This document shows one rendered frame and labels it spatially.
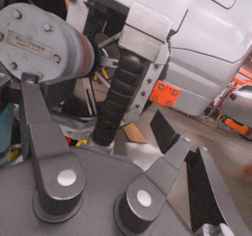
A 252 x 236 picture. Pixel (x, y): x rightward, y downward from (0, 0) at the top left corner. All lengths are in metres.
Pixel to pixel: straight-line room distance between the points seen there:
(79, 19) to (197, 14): 0.72
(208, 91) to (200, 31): 0.39
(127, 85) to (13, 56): 0.22
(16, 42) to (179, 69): 0.81
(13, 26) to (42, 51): 0.05
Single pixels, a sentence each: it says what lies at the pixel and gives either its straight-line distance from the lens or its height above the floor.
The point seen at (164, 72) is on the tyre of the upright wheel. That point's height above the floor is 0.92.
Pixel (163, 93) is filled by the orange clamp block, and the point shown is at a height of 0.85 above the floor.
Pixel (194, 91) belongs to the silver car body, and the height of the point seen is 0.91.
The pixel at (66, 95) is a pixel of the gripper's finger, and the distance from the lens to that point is 0.18.
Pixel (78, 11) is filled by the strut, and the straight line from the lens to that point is 0.42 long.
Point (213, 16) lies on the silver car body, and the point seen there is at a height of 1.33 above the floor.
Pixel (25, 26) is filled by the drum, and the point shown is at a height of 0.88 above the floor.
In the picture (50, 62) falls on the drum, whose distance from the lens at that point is 0.26.
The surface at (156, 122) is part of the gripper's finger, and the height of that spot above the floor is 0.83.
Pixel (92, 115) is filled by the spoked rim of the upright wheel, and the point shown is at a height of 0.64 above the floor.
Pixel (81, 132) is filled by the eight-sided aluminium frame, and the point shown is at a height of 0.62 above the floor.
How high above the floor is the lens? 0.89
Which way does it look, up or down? 19 degrees down
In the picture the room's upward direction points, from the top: 24 degrees clockwise
